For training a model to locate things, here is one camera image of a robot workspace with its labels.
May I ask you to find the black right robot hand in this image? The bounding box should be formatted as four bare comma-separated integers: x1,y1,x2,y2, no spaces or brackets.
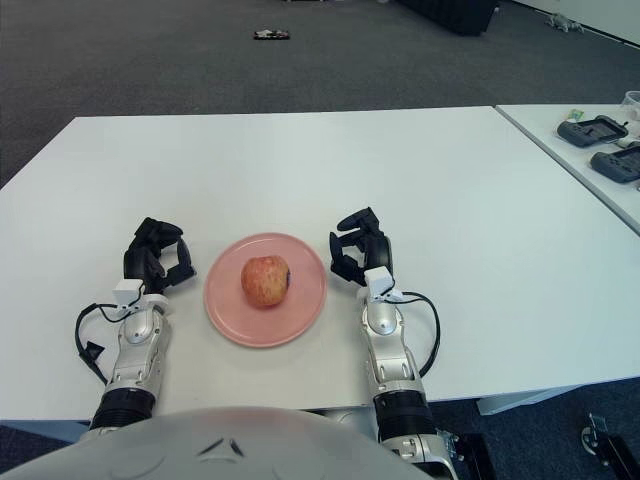
327,205,393,289

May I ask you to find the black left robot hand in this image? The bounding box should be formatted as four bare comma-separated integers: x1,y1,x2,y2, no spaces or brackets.
122,216,198,300

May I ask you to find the red yellow apple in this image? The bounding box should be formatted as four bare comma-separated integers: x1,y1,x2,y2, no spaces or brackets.
241,254,293,308

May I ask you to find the pink round plate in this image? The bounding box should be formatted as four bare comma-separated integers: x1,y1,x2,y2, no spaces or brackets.
202,232,329,349

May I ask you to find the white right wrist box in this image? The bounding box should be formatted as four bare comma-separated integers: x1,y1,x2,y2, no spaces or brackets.
363,266,401,301

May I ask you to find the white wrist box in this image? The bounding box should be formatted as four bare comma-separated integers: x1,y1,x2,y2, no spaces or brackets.
112,279,144,306
363,266,401,301

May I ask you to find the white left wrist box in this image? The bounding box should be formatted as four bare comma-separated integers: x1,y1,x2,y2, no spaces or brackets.
112,279,144,306

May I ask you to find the grey robot torso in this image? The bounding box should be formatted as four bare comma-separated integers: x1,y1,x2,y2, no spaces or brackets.
0,405,416,480

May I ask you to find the grey handheld controller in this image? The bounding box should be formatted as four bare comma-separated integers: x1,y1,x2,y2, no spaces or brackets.
589,144,640,183
556,114,630,148

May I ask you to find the black furniture block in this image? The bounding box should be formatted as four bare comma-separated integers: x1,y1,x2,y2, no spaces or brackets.
407,0,501,36

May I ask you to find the small grey robot toy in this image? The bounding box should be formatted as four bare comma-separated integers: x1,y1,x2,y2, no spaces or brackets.
544,13,586,32

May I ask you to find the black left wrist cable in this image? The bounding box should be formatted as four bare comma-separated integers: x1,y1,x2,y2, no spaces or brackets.
74,302,126,386

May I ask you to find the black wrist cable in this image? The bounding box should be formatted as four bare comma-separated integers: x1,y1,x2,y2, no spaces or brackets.
399,292,441,376
74,302,126,386

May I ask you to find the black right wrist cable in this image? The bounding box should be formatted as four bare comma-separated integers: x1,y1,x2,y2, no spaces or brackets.
399,292,441,376

